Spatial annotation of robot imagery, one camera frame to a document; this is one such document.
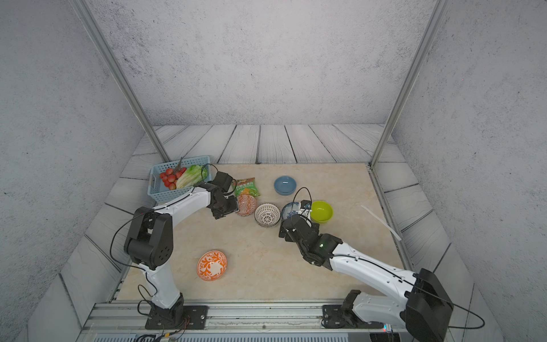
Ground left aluminium frame post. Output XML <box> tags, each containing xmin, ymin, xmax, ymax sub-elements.
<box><xmin>71</xmin><ymin>0</ymin><xmax>170</xmax><ymax>162</ymax></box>

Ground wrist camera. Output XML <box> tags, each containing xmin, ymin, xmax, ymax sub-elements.
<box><xmin>212</xmin><ymin>172</ymin><xmax>234</xmax><ymax>193</ymax></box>
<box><xmin>300</xmin><ymin>200</ymin><xmax>312</xmax><ymax>210</ymax></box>

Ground aluminium frame post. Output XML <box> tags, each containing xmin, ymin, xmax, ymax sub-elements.
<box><xmin>71</xmin><ymin>0</ymin><xmax>170</xmax><ymax>162</ymax></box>
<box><xmin>369</xmin><ymin>0</ymin><xmax>451</xmax><ymax>170</ymax></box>

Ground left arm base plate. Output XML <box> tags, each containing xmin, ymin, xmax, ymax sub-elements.
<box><xmin>145</xmin><ymin>305</ymin><xmax>209</xmax><ymax>330</ymax></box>

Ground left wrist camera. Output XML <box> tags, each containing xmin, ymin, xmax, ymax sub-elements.
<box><xmin>212</xmin><ymin>172</ymin><xmax>234</xmax><ymax>193</ymax></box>

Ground red cherry tomatoes bunch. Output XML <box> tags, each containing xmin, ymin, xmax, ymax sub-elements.
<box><xmin>160</xmin><ymin>167</ymin><xmax>187</xmax><ymax>190</ymax></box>

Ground aluminium rail front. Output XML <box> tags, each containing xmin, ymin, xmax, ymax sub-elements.
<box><xmin>78</xmin><ymin>299</ymin><xmax>414</xmax><ymax>341</ymax></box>

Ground white brown lattice bowl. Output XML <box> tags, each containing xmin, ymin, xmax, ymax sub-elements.
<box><xmin>254</xmin><ymin>203</ymin><xmax>281</xmax><ymax>228</ymax></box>

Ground orange floral bowl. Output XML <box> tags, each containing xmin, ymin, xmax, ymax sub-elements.
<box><xmin>197</xmin><ymin>250</ymin><xmax>227</xmax><ymax>282</ymax></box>

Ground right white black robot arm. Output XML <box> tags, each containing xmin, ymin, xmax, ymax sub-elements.
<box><xmin>280</xmin><ymin>215</ymin><xmax>454</xmax><ymax>341</ymax></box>

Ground right aluminium frame post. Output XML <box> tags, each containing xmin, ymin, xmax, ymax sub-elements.
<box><xmin>369</xmin><ymin>0</ymin><xmax>451</xmax><ymax>170</ymax></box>

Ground light blue plastic basket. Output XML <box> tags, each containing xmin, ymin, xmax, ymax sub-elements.
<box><xmin>148</xmin><ymin>155</ymin><xmax>212</xmax><ymax>204</ymax></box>

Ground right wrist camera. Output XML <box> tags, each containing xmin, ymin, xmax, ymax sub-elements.
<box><xmin>300</xmin><ymin>200</ymin><xmax>312</xmax><ymax>210</ymax></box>

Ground lime green bowl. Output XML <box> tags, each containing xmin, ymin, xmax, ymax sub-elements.
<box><xmin>310</xmin><ymin>200</ymin><xmax>334</xmax><ymax>225</ymax></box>

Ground green lettuce head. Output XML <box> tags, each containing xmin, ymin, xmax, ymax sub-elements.
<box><xmin>177</xmin><ymin>165</ymin><xmax>208</xmax><ymax>189</ymax></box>

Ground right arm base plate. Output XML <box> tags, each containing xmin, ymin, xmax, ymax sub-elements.
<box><xmin>321</xmin><ymin>305</ymin><xmax>384</xmax><ymax>329</ymax></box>

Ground blue floral bowl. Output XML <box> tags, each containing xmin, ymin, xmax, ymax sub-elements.
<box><xmin>281</xmin><ymin>202</ymin><xmax>304</xmax><ymax>221</ymax></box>

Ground white cable strip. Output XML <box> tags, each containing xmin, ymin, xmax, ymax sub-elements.
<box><xmin>361</xmin><ymin>205</ymin><xmax>402</xmax><ymax>242</ymax></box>

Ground plain blue bowl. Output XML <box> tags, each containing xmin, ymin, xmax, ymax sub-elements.
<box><xmin>274</xmin><ymin>175</ymin><xmax>297</xmax><ymax>196</ymax></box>

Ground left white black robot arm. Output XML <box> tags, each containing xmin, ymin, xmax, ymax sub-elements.
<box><xmin>124</xmin><ymin>181</ymin><xmax>239</xmax><ymax>327</ymax></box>

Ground green snack bag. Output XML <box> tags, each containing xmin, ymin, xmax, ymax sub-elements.
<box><xmin>234</xmin><ymin>178</ymin><xmax>261</xmax><ymax>198</ymax></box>

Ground red patterned bowl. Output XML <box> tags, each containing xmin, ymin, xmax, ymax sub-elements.
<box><xmin>237</xmin><ymin>194</ymin><xmax>258</xmax><ymax>217</ymax></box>

